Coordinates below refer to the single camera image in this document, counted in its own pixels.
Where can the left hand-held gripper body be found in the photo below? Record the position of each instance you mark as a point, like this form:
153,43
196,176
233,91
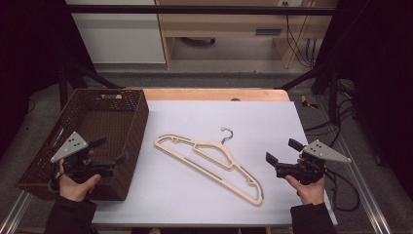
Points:
73,146

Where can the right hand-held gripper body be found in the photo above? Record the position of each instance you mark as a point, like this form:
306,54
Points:
324,152

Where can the brown woven basket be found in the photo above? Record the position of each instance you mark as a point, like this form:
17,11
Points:
97,120

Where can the beige clothes hanger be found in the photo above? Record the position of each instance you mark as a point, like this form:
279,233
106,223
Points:
224,152

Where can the person's right hand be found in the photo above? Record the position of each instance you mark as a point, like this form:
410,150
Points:
311,193

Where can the person's left hand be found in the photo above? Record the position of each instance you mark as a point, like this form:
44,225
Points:
75,190

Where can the yellow and black tool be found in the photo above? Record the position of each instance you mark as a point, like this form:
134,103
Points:
307,102

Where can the black metal stand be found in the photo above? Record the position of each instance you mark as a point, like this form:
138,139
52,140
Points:
332,91
63,84

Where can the white table mat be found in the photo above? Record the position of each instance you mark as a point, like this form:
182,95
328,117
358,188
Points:
195,117

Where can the black curtain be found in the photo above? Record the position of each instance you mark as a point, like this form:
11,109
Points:
29,65
380,81

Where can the white cabinet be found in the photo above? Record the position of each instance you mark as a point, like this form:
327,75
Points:
120,39

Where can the wooden desk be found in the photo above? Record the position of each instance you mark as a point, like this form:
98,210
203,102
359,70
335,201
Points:
227,24

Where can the aluminium rail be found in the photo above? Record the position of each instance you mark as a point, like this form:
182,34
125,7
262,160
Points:
14,213
363,191

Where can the black metal frame bar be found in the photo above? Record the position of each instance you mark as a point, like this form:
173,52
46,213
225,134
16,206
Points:
195,9

